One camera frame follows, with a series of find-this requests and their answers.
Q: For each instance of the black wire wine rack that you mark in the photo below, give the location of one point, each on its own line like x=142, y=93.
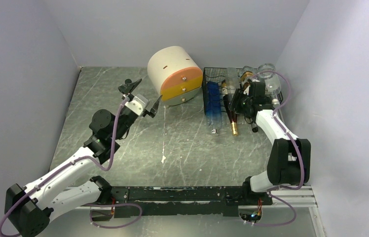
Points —
x=217, y=75

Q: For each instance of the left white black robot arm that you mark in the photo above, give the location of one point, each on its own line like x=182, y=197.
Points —
x=30, y=208

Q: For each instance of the blue plastic bottle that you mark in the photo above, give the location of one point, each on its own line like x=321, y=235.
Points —
x=213, y=108

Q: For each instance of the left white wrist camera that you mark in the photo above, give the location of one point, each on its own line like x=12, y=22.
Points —
x=138, y=104

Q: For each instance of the aluminium rail frame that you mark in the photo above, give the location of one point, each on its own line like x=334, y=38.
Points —
x=293, y=213

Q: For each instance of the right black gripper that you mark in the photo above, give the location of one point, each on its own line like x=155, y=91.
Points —
x=239, y=93

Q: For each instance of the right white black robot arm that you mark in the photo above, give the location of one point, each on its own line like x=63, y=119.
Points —
x=288, y=165

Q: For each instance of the large clear glass bottle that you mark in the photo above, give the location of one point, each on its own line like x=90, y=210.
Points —
x=272, y=82

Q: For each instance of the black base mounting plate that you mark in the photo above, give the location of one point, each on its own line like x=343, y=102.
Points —
x=170, y=201

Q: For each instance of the dark wine bottle gold foil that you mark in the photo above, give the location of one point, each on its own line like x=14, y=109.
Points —
x=231, y=115

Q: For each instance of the cream round drawer cabinet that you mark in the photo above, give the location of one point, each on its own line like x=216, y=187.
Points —
x=174, y=75

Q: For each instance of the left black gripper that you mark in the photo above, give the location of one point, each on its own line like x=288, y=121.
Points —
x=128, y=89

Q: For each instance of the dark bottle black cap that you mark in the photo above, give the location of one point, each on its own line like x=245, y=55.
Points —
x=252, y=122

